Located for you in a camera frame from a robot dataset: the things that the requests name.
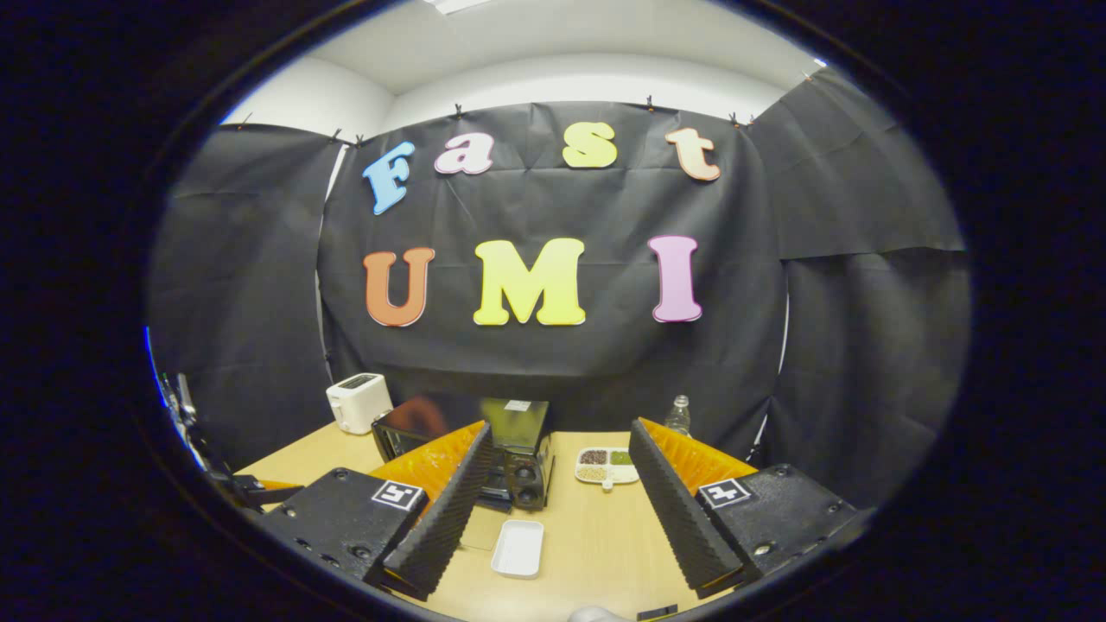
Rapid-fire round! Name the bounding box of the white rectangular tray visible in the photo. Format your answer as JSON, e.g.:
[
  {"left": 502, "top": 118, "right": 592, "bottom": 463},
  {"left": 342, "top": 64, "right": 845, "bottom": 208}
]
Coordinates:
[{"left": 490, "top": 519, "right": 546, "bottom": 580}]

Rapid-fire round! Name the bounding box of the white toaster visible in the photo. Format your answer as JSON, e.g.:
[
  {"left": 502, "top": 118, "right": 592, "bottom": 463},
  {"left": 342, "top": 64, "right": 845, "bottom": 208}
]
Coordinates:
[{"left": 326, "top": 372, "right": 394, "bottom": 435}]

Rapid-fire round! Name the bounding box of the white divided plate with beans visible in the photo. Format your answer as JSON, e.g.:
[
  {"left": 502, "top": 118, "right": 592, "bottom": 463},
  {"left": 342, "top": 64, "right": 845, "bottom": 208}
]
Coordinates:
[{"left": 575, "top": 447, "right": 640, "bottom": 492}]

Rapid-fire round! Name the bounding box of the black backdrop cloth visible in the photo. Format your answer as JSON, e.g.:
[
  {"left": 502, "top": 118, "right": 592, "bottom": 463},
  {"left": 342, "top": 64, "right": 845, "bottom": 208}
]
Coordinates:
[{"left": 147, "top": 67, "right": 973, "bottom": 511}]

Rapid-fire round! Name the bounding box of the black electric oven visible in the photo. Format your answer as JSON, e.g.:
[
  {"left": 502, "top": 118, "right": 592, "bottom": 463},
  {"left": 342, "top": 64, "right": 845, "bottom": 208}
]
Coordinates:
[{"left": 372, "top": 395, "right": 556, "bottom": 512}]

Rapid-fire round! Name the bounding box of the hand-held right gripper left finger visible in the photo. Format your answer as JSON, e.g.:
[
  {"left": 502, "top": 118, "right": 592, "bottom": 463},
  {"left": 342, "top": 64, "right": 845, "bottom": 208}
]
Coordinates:
[{"left": 275, "top": 421, "right": 496, "bottom": 602}]

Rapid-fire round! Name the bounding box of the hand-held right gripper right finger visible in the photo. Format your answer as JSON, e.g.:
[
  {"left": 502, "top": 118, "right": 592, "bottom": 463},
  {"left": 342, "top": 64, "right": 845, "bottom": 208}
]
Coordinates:
[{"left": 628, "top": 418, "right": 863, "bottom": 600}]

